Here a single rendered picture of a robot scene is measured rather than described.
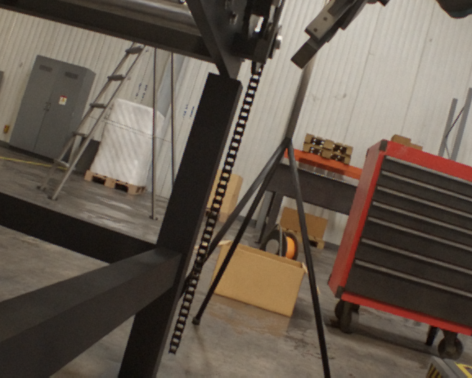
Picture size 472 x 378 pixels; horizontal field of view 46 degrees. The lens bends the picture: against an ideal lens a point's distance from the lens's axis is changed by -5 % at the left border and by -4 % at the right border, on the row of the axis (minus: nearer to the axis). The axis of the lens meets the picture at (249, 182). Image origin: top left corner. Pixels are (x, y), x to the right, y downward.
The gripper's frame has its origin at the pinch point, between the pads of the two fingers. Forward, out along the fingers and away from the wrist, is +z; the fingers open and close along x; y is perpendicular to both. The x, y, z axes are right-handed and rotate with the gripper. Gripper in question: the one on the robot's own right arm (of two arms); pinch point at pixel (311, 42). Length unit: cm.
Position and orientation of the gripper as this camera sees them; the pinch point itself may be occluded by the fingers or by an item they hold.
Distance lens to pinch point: 93.2
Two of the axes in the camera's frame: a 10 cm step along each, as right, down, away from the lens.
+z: -6.4, 7.5, -1.4
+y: 7.6, 6.5, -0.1
